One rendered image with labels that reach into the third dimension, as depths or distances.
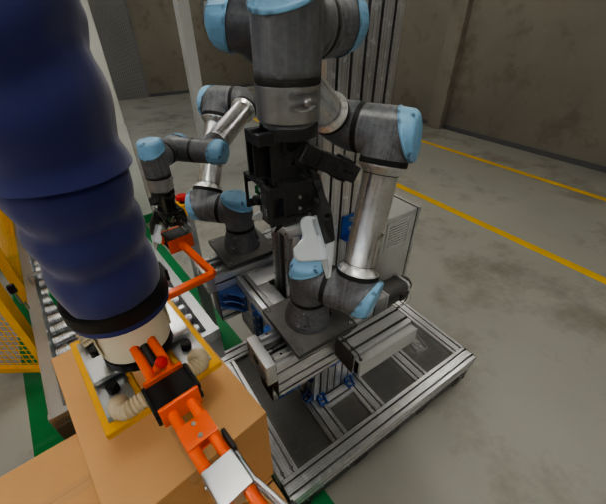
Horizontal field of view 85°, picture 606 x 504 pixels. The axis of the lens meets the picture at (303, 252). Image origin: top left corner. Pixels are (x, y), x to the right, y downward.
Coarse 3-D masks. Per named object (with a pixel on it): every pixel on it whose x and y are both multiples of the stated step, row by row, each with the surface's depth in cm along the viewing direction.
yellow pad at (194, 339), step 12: (168, 300) 106; (168, 312) 98; (180, 312) 102; (192, 336) 94; (180, 348) 91; (192, 348) 91; (204, 348) 91; (180, 360) 87; (216, 360) 88; (204, 372) 85
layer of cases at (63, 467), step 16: (64, 448) 120; (80, 448) 120; (32, 464) 115; (48, 464) 115; (64, 464) 115; (80, 464) 115; (0, 480) 111; (16, 480) 111; (32, 480) 111; (48, 480) 111; (64, 480) 111; (80, 480) 111; (272, 480) 112; (0, 496) 108; (16, 496) 108; (32, 496) 108; (48, 496) 108; (64, 496) 108; (80, 496) 108; (96, 496) 108
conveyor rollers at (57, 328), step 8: (40, 280) 200; (168, 288) 189; (48, 296) 184; (48, 304) 184; (176, 304) 184; (48, 312) 177; (184, 312) 179; (48, 320) 171; (56, 320) 172; (192, 320) 173; (56, 328) 166; (64, 328) 168; (56, 336) 161; (64, 336) 161; (72, 336) 163; (56, 344) 160; (56, 352) 154
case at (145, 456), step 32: (64, 352) 106; (64, 384) 97; (224, 384) 97; (96, 416) 89; (192, 416) 89; (224, 416) 89; (256, 416) 89; (96, 448) 82; (128, 448) 82; (160, 448) 82; (256, 448) 95; (96, 480) 77; (128, 480) 77; (160, 480) 77; (192, 480) 79
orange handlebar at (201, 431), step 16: (192, 256) 106; (208, 272) 99; (176, 288) 93; (192, 288) 96; (160, 352) 76; (144, 368) 72; (192, 400) 66; (176, 416) 64; (208, 416) 63; (176, 432) 61; (192, 432) 61; (208, 432) 61; (192, 448) 59; (224, 448) 59; (208, 464) 57; (256, 496) 53
